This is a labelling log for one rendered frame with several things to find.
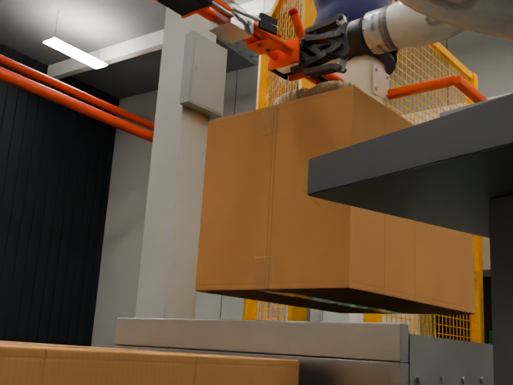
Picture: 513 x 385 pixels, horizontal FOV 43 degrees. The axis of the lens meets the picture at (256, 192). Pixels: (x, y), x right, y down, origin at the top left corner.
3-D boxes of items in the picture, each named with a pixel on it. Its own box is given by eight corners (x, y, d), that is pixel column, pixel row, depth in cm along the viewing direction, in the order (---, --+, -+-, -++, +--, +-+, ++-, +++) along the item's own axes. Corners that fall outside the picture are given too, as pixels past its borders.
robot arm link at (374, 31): (384, 38, 126) (357, 46, 130) (405, 56, 133) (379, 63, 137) (384, -4, 129) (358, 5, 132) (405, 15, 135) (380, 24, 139)
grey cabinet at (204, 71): (214, 119, 267) (219, 52, 274) (224, 117, 263) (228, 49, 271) (179, 104, 252) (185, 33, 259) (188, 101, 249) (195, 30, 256)
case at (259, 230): (340, 313, 188) (343, 179, 198) (475, 314, 163) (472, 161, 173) (194, 291, 144) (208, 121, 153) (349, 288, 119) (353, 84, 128)
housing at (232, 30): (230, 44, 136) (230, 25, 137) (254, 36, 132) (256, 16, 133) (206, 31, 131) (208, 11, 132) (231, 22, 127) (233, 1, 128)
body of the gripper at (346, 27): (361, 8, 133) (324, 21, 139) (360, 46, 131) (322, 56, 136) (379, 23, 138) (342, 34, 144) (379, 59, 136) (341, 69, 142)
